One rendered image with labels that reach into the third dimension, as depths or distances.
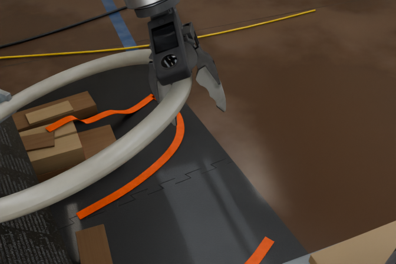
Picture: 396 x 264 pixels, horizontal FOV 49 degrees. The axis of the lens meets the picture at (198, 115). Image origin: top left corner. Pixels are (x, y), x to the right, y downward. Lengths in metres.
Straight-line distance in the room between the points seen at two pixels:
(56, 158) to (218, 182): 0.80
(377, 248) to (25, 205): 0.71
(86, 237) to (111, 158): 1.37
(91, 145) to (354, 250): 1.63
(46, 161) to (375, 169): 1.67
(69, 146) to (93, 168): 1.66
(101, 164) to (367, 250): 0.63
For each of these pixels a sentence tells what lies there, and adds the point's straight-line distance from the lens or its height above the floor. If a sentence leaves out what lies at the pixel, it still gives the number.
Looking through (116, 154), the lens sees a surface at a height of 1.28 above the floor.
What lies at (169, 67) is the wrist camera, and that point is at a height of 1.34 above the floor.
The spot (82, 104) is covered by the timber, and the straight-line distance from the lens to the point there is 2.63.
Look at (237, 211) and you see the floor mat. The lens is 2.10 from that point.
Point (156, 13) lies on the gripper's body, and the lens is 0.66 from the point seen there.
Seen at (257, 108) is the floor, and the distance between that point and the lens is 2.69.
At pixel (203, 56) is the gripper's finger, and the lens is 0.68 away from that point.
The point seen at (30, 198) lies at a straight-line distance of 0.57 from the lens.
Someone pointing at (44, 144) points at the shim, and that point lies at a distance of 2.24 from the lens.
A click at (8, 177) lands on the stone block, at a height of 0.69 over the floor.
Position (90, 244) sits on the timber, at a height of 0.13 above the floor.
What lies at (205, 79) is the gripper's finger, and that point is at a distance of 0.70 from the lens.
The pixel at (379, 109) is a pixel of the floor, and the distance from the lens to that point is 2.88.
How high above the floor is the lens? 1.67
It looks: 40 degrees down
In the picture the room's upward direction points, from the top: straight up
